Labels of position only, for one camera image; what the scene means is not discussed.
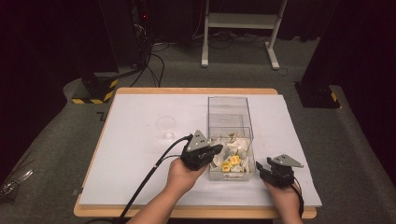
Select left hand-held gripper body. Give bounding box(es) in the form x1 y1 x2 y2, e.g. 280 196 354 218
179 129 216 172

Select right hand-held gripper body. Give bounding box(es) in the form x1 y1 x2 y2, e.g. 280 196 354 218
263 153 304 189

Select clear plastic drawer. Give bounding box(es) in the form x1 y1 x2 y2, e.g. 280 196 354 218
207 126 258 183

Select person's right hand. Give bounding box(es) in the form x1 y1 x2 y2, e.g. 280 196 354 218
262 178 303 213

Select person's left hand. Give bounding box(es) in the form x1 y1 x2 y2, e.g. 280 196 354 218
165 157 209 196

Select pile of white packets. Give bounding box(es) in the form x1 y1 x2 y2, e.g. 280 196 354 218
210 133 252 174

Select clear plastic cup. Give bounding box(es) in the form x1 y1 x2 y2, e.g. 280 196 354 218
155 115 177 144

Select wooden table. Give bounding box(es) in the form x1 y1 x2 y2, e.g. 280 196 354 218
73 87 318 220

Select white table mat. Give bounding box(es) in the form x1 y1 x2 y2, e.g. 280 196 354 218
78 93 323 208

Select black yellow striped stand base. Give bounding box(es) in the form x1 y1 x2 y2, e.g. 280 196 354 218
71 71 120 105

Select white metal stand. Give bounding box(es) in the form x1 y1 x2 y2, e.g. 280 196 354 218
201 0 289 71

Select black equipment rack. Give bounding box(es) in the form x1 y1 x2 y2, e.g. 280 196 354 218
129 0 154 68

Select shiny clear plastic wrap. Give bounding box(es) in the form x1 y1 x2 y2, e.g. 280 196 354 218
0 168 35 198

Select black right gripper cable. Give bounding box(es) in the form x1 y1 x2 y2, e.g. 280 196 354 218
291 175 305 218

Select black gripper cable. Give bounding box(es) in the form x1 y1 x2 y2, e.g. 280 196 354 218
83 133 194 224
291 175 305 218

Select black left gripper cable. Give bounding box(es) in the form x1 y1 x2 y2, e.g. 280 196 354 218
83 133 194 224

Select black floor cables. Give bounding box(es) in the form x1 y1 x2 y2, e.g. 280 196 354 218
129 29 270 89

